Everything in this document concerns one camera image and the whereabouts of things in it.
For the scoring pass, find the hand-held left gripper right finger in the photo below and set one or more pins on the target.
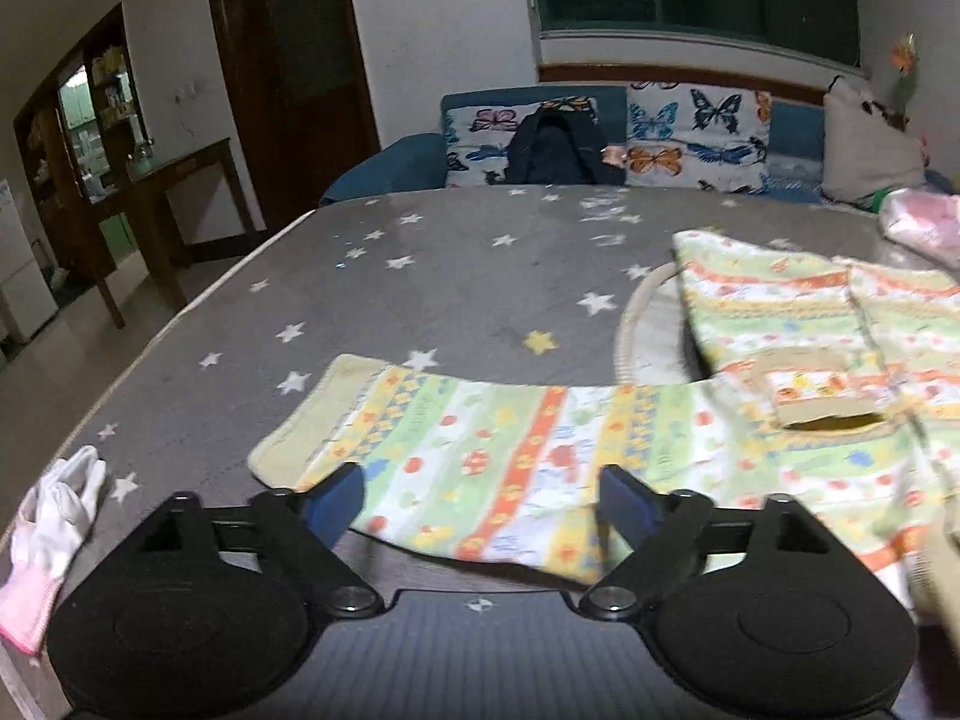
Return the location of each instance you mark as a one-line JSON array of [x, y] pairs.
[[627, 501]]

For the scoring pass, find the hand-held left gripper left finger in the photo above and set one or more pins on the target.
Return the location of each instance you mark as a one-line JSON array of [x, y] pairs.
[[339, 499]]

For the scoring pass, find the floral striped children's jacket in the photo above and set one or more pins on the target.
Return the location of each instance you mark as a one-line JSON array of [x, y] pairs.
[[525, 457]]

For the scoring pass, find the grey star-print blanket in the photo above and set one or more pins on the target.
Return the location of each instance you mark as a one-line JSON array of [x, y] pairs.
[[450, 277]]

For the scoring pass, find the white and pink glove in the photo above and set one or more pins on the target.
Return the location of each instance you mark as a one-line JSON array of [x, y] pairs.
[[52, 532]]

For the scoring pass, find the blue sofa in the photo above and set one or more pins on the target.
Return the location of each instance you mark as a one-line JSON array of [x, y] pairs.
[[390, 157]]

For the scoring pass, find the dark wooden side table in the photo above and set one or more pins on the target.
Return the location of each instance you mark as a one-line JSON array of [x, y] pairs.
[[180, 187]]

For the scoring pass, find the black backpack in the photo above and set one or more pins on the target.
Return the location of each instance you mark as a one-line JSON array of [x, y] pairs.
[[564, 146]]

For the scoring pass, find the butterfly print cushion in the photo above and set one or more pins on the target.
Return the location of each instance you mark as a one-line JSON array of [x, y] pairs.
[[697, 139], [480, 139]]

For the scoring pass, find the white refrigerator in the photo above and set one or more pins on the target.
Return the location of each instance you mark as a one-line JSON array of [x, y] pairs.
[[19, 262]]

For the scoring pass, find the pink cloth bundle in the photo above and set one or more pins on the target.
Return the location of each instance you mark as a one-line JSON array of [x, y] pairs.
[[922, 229]]

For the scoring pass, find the beige pillow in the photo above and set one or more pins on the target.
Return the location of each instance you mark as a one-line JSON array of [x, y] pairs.
[[866, 150]]

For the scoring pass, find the dark wooden door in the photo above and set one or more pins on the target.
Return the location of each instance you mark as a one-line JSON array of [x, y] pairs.
[[292, 67]]

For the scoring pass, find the wooden display cabinet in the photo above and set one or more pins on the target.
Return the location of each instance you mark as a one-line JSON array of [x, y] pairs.
[[75, 135]]

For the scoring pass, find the orange flower wall decoration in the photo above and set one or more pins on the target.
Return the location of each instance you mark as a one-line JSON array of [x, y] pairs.
[[904, 56]]

